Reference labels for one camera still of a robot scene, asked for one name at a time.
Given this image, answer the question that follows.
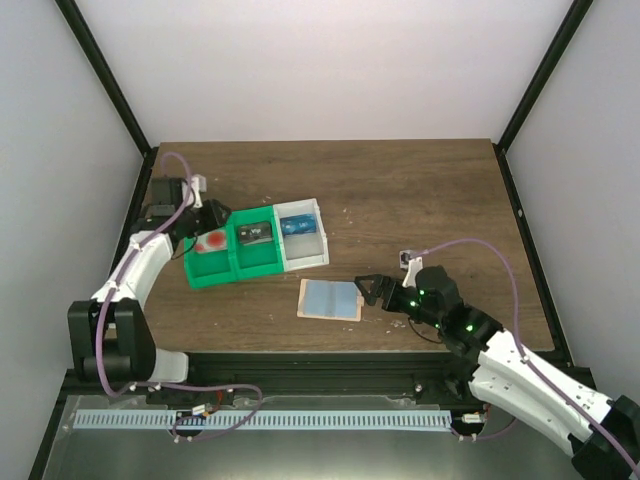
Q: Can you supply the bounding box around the light blue slotted strip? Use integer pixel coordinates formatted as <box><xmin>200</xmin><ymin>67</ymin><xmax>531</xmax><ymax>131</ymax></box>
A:
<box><xmin>73</xmin><ymin>409</ymin><xmax>452</xmax><ymax>432</ymax></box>

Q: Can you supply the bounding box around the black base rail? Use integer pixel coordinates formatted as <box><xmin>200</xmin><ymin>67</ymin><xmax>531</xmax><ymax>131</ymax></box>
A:
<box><xmin>64</xmin><ymin>352</ymin><xmax>594</xmax><ymax>407</ymax></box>

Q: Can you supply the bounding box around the right black frame post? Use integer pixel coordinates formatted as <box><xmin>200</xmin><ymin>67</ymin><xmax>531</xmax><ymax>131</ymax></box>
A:
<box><xmin>498</xmin><ymin>0</ymin><xmax>596</xmax><ymax>148</ymax></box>

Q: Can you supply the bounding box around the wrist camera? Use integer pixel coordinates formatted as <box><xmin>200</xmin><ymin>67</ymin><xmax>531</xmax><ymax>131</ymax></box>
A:
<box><xmin>399</xmin><ymin>250</ymin><xmax>428</xmax><ymax>288</ymax></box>
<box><xmin>182</xmin><ymin>174</ymin><xmax>207</xmax><ymax>209</ymax></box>

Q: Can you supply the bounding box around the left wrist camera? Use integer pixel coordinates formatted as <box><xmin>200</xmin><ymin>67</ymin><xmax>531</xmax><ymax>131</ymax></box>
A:
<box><xmin>182</xmin><ymin>174</ymin><xmax>207</xmax><ymax>209</ymax></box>

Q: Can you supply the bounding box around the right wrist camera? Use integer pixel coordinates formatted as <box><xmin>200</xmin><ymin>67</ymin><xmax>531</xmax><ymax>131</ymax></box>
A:
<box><xmin>399</xmin><ymin>250</ymin><xmax>428</xmax><ymax>288</ymax></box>

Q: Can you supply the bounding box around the blue vip card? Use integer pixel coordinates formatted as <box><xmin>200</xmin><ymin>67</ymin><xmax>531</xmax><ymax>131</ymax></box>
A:
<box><xmin>279</xmin><ymin>213</ymin><xmax>317</xmax><ymax>237</ymax></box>

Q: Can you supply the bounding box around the black frame post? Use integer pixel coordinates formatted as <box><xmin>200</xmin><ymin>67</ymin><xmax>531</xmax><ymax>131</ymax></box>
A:
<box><xmin>53</xmin><ymin>0</ymin><xmax>153</xmax><ymax>154</ymax></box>
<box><xmin>498</xmin><ymin>0</ymin><xmax>596</xmax><ymax>148</ymax></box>

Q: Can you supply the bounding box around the white plastic bin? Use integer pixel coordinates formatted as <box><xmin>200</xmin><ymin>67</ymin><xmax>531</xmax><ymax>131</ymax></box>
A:
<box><xmin>273</xmin><ymin>198</ymin><xmax>330</xmax><ymax>272</ymax></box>

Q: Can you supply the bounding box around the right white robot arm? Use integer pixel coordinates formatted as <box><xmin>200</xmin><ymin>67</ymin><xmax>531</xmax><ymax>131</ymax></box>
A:
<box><xmin>354</xmin><ymin>266</ymin><xmax>639</xmax><ymax>479</ymax></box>

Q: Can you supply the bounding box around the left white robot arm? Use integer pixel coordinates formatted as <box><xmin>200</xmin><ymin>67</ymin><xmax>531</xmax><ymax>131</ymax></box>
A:
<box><xmin>67</xmin><ymin>175</ymin><xmax>231</xmax><ymax>404</ymax></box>

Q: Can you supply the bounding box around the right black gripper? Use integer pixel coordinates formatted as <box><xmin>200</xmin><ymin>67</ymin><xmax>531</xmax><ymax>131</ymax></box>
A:
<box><xmin>354</xmin><ymin>274</ymin><xmax>443</xmax><ymax>330</ymax></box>

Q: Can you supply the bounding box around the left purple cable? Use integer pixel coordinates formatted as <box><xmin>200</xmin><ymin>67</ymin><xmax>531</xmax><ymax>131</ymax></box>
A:
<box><xmin>94</xmin><ymin>151</ymin><xmax>264</xmax><ymax>443</ymax></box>

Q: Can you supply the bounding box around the green plastic bin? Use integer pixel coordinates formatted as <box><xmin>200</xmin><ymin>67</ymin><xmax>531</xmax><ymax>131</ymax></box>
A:
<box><xmin>227</xmin><ymin>206</ymin><xmax>284</xmax><ymax>280</ymax></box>
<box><xmin>183</xmin><ymin>227</ymin><xmax>237</xmax><ymax>289</ymax></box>

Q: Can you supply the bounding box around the left black frame post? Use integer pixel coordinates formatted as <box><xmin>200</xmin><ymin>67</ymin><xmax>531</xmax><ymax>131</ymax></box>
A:
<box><xmin>53</xmin><ymin>0</ymin><xmax>153</xmax><ymax>154</ymax></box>

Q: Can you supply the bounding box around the black vip card in bin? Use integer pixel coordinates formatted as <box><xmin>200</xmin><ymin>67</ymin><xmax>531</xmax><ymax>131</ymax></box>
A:
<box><xmin>236</xmin><ymin>221</ymin><xmax>273</xmax><ymax>246</ymax></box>

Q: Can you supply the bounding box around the beige card holder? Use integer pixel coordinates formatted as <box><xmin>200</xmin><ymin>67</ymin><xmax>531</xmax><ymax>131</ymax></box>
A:
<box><xmin>297</xmin><ymin>279</ymin><xmax>364</xmax><ymax>322</ymax></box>

